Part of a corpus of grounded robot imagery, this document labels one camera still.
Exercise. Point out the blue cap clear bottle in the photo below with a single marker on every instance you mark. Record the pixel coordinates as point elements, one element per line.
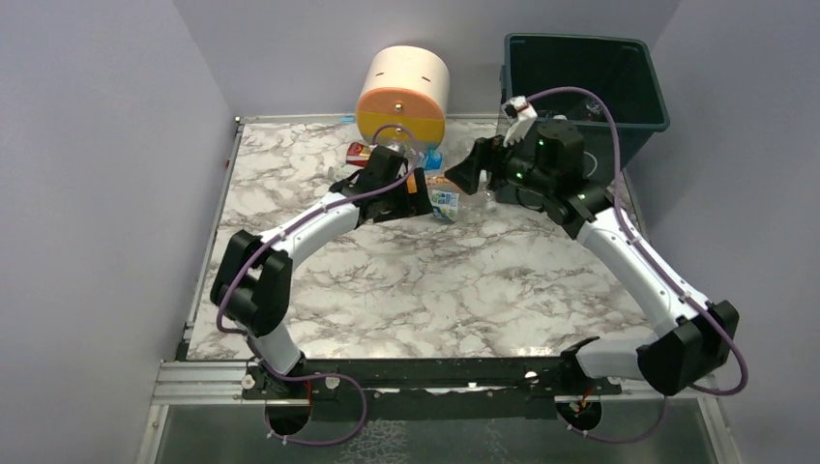
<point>431,160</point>

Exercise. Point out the red gold label bottle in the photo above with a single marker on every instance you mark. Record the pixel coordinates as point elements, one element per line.
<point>358,154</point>

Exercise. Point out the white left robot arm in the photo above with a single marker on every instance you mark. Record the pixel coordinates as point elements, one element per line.
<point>252,287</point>

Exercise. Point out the dark green plastic bin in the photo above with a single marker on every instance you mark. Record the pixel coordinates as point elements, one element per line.
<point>619,71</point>

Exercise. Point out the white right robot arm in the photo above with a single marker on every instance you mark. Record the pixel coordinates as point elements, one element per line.
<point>692,334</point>

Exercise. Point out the cream orange round drawer box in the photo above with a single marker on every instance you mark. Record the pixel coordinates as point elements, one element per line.
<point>405,85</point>

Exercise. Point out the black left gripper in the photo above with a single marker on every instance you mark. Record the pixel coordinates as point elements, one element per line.
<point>397,191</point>

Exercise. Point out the white blue label bottle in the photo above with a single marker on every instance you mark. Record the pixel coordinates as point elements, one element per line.
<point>444,200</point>

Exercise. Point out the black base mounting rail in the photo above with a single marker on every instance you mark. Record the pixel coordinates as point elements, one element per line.
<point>443,389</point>

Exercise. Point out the clear bottle green-white cap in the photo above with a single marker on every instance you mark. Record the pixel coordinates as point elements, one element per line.
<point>486,202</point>

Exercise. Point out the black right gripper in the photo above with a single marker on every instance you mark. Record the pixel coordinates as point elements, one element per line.
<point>498,162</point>

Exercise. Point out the orange label clear bottle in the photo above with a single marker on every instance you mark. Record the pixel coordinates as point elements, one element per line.
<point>411,184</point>

